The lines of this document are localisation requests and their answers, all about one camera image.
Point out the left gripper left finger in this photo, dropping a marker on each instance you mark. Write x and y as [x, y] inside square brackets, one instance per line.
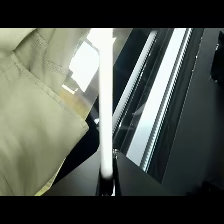
[80, 181]

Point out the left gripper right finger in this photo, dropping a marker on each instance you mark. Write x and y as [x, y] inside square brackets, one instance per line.
[136, 181]

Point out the beige long-sleeved shirt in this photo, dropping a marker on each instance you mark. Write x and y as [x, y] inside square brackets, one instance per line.
[33, 126]

